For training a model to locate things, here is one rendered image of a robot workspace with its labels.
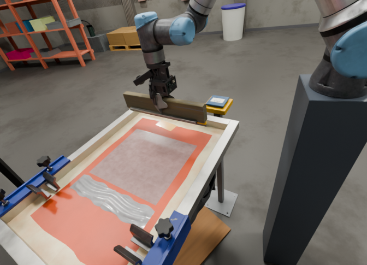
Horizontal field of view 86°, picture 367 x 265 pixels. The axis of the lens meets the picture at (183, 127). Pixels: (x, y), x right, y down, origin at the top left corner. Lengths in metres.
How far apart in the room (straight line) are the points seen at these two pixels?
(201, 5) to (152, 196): 0.64
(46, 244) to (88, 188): 0.19
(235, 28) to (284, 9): 1.50
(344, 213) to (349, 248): 0.25
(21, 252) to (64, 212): 0.14
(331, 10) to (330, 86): 0.24
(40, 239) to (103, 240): 0.21
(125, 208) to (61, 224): 0.21
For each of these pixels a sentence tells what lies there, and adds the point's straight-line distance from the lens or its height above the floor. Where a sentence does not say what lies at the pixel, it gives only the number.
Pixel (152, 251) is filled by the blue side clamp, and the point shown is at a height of 1.00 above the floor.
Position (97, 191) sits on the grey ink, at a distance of 0.80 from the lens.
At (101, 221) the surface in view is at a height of 0.96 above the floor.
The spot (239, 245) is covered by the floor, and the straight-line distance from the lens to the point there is 1.64.
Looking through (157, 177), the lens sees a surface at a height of 0.96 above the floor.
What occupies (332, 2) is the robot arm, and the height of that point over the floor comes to 1.45.
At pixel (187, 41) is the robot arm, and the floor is 1.37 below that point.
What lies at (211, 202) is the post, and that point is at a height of 0.01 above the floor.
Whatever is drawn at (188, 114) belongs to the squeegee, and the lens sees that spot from 0.76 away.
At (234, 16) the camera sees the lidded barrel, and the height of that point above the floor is 0.58.
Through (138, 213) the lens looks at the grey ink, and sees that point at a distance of 0.68.
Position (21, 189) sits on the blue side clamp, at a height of 1.00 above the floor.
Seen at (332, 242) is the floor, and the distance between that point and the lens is 1.81.
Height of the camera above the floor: 1.52
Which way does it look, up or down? 37 degrees down
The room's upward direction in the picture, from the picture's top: 10 degrees counter-clockwise
